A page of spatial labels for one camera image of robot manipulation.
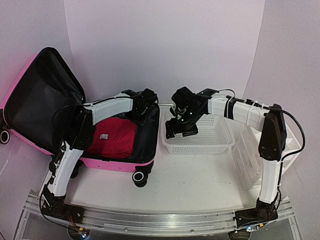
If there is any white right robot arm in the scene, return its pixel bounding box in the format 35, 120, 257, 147
161, 87, 306, 227

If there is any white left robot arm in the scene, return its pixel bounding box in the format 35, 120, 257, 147
42, 89, 160, 219

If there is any pink cartoon suitcase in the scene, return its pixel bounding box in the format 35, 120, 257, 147
0, 47, 160, 192

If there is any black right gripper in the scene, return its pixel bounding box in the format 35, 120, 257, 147
165, 109, 203, 140

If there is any white plastic mesh basket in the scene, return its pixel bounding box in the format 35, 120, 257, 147
160, 110, 236, 155

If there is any clear organizer drawer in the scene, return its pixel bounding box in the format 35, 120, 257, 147
231, 128, 263, 190

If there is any white drawer desk organizer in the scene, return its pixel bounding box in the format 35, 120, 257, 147
234, 122, 301, 190

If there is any red garment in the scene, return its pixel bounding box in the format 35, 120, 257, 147
86, 117, 138, 159

